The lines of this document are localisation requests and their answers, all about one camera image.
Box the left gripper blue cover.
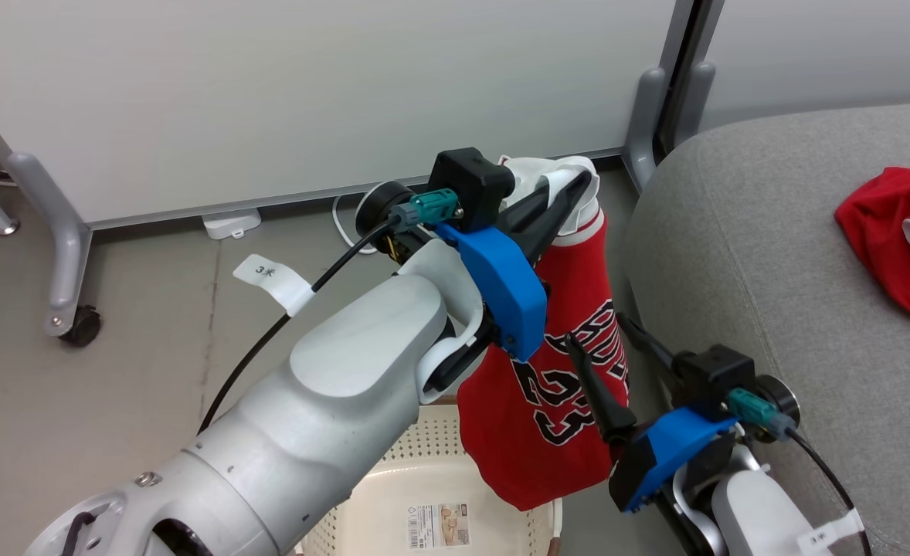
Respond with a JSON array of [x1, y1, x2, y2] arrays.
[[355, 171, 593, 404]]

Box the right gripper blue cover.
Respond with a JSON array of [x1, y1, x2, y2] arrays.
[[563, 311, 802, 554]]

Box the red jersey with number 23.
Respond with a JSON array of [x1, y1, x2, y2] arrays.
[[455, 154, 632, 512]]

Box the red garment with white trim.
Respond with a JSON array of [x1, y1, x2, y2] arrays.
[[835, 161, 910, 329]]

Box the grey fabric sofa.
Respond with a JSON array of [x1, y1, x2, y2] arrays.
[[623, 100, 910, 556]]

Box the short grey partition leg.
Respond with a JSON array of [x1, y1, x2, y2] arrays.
[[623, 66, 669, 194]]

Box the grey leg beside black gap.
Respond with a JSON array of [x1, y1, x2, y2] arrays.
[[674, 60, 717, 152]]

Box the white plastic laundry basket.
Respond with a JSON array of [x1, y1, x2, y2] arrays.
[[297, 398, 564, 556]]

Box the barcode sticker inside basket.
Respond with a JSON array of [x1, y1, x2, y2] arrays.
[[406, 502, 472, 551]]

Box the large white partition panel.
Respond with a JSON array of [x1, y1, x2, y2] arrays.
[[0, 0, 695, 232]]

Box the narrow white partition panel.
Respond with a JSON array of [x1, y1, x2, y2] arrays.
[[694, 0, 910, 134]]

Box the white power adapter box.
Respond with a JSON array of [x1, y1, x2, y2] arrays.
[[202, 208, 263, 241]]

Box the black caster wheel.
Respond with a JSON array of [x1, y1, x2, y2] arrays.
[[61, 305, 104, 348]]

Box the grey partition leg with caster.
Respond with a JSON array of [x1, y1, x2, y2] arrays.
[[5, 151, 94, 337]]

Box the right camera cable teal plug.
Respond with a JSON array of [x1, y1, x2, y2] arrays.
[[728, 388, 874, 556]]

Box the camera cable teal plug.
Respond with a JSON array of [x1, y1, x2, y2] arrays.
[[196, 188, 460, 435], [728, 388, 874, 556]]

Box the looped white cable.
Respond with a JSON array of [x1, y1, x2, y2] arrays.
[[331, 193, 365, 246]]

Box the left camera cable teal plug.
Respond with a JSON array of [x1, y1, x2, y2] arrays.
[[196, 188, 460, 435]]

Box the white tag on right cable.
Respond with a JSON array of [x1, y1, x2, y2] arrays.
[[797, 510, 866, 556]]

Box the white tag on cable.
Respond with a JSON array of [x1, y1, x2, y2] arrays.
[[797, 510, 866, 556], [233, 253, 316, 317]]

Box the white tag on left cable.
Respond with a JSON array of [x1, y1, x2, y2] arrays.
[[233, 253, 316, 317]]

